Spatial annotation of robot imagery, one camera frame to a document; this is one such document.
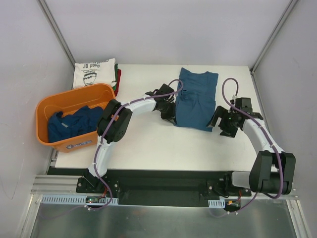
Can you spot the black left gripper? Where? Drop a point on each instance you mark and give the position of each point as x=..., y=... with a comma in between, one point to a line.
x=169, y=110

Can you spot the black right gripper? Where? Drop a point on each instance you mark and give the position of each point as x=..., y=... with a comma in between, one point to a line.
x=221, y=119

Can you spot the teal blue t-shirt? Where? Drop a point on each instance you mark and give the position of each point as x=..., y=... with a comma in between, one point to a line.
x=195, y=103

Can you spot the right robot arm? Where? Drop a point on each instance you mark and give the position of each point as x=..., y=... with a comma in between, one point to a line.
x=273, y=170

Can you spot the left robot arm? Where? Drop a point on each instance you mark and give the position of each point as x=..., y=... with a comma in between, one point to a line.
x=116, y=118

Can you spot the red folded t-shirt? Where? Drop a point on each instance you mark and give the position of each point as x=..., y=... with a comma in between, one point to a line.
x=119, y=72

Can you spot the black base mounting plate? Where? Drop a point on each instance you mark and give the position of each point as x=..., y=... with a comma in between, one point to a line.
x=183, y=199

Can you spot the green folded t-shirt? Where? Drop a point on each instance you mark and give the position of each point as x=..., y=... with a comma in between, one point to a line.
x=115, y=87

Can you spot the dark navy shirt in basket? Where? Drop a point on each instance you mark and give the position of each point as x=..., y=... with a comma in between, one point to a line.
x=83, y=121

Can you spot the white folded printed t-shirt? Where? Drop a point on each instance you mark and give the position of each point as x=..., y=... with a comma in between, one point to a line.
x=100, y=72

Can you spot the orange plastic basket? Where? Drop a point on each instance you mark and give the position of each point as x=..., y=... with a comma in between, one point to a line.
x=69, y=102

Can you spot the white slotted cable duct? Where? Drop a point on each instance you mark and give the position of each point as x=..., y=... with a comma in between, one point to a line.
x=217, y=204

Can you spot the right aluminium frame post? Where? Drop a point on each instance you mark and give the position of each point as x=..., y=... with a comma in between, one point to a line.
x=277, y=28

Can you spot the aluminium frame post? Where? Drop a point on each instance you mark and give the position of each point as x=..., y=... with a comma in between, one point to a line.
x=277, y=28
x=56, y=30

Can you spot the aluminium front rail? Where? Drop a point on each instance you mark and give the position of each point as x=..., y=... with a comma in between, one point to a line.
x=42, y=183

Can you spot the grey slotted cable duct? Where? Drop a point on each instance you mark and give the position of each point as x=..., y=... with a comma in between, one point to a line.
x=78, y=200

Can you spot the left aluminium frame post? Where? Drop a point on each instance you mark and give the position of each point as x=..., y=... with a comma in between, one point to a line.
x=56, y=30

